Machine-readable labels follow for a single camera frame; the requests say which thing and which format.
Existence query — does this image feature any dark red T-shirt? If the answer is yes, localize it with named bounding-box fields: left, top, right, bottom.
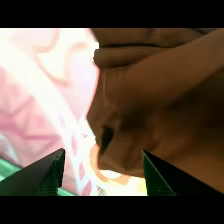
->
left=85, top=28, right=224, bottom=195

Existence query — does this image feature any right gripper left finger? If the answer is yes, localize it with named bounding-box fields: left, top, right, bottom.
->
left=0, top=147, right=66, bottom=197

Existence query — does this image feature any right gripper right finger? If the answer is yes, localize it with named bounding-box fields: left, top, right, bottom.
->
left=141, top=149, right=224, bottom=197

